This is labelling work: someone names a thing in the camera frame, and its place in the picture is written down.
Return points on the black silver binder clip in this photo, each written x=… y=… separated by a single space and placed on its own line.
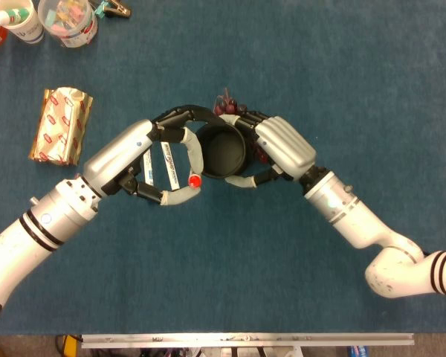
x=119 y=9

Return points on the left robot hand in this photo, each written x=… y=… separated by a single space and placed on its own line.
x=115 y=152

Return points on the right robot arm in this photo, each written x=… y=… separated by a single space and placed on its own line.
x=357 y=219

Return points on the black mesh pen cup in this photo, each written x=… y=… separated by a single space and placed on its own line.
x=223 y=148

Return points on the white paper cup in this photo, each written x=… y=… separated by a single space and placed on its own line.
x=29 y=31

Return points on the aluminium rail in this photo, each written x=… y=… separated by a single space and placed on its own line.
x=245 y=340

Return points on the clear plastic jar of clips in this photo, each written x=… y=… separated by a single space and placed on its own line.
x=74 y=35

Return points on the blue capped whiteboard marker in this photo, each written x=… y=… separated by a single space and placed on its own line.
x=148 y=171

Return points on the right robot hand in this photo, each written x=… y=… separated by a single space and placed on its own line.
x=286 y=145

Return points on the blue printed packet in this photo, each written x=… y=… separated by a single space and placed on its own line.
x=357 y=351

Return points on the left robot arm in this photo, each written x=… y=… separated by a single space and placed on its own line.
x=41 y=230

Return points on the black capped whiteboard marker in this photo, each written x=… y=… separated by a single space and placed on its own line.
x=172 y=165

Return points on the bunch of red grapes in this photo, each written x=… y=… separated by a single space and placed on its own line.
x=228 y=108

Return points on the blue felt table cloth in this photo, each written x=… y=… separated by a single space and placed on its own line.
x=223 y=260

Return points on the white tube green label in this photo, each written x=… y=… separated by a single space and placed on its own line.
x=0 y=18

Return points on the yellow black object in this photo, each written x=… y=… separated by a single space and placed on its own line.
x=71 y=346

